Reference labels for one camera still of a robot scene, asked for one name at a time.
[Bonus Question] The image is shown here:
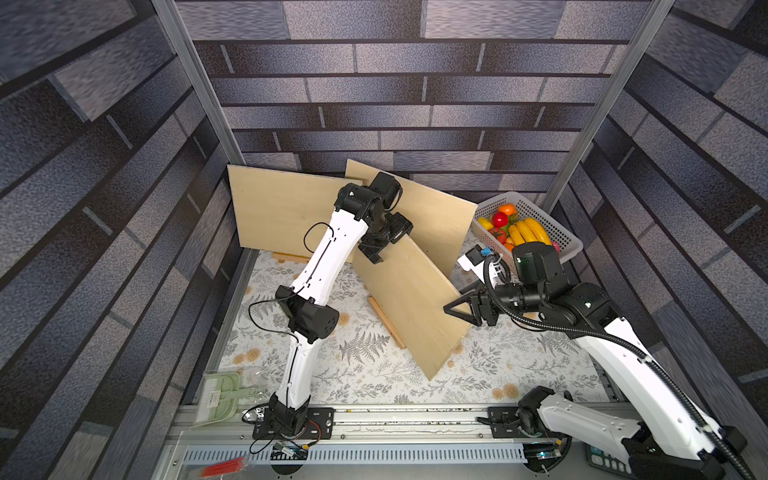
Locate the aluminium rail base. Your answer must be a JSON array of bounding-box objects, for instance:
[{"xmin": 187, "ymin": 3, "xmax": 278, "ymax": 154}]
[{"xmin": 149, "ymin": 404, "xmax": 624, "ymax": 479}]

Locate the plywood board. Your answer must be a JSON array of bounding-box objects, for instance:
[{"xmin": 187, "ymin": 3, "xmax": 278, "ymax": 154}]
[
  {"xmin": 346, "ymin": 160, "xmax": 476, "ymax": 280},
  {"xmin": 352, "ymin": 236, "xmax": 471, "ymax": 380},
  {"xmin": 228, "ymin": 165, "xmax": 351, "ymax": 258}
]

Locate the yellow banana bunch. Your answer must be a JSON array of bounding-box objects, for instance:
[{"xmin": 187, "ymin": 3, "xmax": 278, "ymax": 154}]
[{"xmin": 508, "ymin": 218, "xmax": 552, "ymax": 246}]

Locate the green items plastic bag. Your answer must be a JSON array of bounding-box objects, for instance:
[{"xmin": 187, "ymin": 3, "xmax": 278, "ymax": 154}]
[{"xmin": 192, "ymin": 371, "xmax": 267, "ymax": 428}]

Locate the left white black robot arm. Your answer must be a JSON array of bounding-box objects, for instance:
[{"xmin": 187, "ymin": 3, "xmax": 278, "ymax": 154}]
[{"xmin": 265, "ymin": 173, "xmax": 413, "ymax": 437}]

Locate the orange fruit top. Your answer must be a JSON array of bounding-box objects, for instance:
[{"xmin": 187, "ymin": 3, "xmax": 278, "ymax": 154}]
[{"xmin": 498, "ymin": 203, "xmax": 518, "ymax": 216}]

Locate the floral table mat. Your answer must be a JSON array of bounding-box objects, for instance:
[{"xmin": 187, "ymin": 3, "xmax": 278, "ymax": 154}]
[{"xmin": 219, "ymin": 251, "xmax": 608, "ymax": 404}]

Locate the wooden easel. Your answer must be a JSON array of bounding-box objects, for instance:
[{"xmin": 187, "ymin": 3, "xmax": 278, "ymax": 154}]
[
  {"xmin": 271, "ymin": 252, "xmax": 310, "ymax": 264},
  {"xmin": 367, "ymin": 295, "xmax": 406, "ymax": 350}
]

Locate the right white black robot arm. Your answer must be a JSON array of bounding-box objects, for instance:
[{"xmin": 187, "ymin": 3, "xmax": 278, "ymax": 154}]
[{"xmin": 443, "ymin": 242, "xmax": 755, "ymax": 479}]

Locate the red tool handle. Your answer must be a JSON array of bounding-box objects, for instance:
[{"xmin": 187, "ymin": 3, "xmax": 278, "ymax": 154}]
[{"xmin": 199, "ymin": 457, "xmax": 247, "ymax": 479}]

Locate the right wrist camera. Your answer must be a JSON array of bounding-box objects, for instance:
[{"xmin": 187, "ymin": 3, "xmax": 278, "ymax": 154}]
[{"xmin": 457, "ymin": 244, "xmax": 505, "ymax": 286}]

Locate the red apple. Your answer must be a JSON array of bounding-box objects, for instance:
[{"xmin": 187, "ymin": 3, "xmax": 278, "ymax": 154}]
[{"xmin": 492, "ymin": 211, "xmax": 509, "ymax": 229}]

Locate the white plastic basket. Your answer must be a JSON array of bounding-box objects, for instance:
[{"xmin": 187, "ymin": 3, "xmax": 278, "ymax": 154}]
[{"xmin": 471, "ymin": 191, "xmax": 583, "ymax": 266}]

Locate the yellow lemon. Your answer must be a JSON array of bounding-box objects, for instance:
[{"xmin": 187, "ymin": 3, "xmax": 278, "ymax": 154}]
[{"xmin": 477, "ymin": 217, "xmax": 494, "ymax": 231}]

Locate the black calculator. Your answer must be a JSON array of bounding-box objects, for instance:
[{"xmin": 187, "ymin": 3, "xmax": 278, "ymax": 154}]
[{"xmin": 585, "ymin": 445, "xmax": 635, "ymax": 479}]

